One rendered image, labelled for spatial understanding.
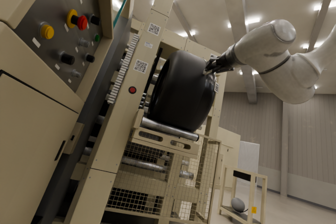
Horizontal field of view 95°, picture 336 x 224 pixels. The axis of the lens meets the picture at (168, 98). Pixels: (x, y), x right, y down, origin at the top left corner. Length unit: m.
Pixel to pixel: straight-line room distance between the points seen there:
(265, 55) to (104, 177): 0.84
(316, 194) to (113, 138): 12.46
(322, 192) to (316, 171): 1.06
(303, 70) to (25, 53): 0.66
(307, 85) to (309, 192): 12.28
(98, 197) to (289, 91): 0.89
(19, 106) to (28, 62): 0.08
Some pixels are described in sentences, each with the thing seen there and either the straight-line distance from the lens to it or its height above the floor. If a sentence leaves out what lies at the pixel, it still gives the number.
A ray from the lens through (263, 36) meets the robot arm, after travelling 0.53.
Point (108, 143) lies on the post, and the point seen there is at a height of 0.75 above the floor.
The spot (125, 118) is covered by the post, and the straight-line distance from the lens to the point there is 0.88.
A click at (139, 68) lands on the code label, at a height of 1.20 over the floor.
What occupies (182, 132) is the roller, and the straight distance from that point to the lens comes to 0.87.
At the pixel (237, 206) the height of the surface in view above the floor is 0.23.
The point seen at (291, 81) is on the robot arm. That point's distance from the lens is 0.60.
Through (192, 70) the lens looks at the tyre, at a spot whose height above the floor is 1.22.
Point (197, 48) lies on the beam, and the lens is 1.53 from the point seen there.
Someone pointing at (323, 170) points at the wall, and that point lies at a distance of 13.00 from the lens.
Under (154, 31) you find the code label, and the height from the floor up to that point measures 1.50.
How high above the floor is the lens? 0.80
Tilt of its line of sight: 18 degrees up
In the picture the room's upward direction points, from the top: 15 degrees clockwise
